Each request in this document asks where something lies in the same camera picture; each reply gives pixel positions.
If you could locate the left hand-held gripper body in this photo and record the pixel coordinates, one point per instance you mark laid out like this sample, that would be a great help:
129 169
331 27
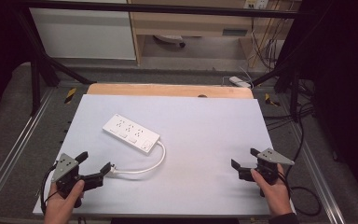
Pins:
64 168

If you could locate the white wall socket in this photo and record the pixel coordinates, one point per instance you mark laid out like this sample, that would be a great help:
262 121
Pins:
256 3

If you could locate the white floor power strip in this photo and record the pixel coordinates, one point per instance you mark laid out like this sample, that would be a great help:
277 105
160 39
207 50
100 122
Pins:
240 82

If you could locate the white chair base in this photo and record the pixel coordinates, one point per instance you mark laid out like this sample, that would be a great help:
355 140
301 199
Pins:
171 39

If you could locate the person's left hand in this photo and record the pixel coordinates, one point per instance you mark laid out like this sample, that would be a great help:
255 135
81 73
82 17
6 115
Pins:
59 207

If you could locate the dark curtain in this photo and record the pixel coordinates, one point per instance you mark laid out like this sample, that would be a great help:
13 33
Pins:
345 77
0 46

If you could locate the person's right hand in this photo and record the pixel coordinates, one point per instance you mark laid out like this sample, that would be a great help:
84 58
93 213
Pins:
276 196

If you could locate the white cabinet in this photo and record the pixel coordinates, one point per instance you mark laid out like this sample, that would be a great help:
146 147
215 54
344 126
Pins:
84 32

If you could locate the wooden desk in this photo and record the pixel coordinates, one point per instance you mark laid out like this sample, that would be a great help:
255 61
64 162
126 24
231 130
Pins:
192 23

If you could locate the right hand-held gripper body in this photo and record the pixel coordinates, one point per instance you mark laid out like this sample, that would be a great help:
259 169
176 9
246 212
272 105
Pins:
268 168

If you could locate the black metal frame bar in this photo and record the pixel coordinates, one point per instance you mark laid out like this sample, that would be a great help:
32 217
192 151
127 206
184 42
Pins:
155 7

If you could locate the white table mat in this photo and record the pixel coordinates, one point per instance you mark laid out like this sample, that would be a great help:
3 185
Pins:
192 161

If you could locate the aluminium floor rail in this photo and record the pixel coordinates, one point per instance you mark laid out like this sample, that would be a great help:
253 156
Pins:
15 146
320 174

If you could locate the black metal stand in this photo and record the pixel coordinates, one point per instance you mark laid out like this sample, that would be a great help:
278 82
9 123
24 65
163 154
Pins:
40 65
289 77

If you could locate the wooden table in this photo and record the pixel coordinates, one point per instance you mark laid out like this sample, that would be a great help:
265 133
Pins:
167 90

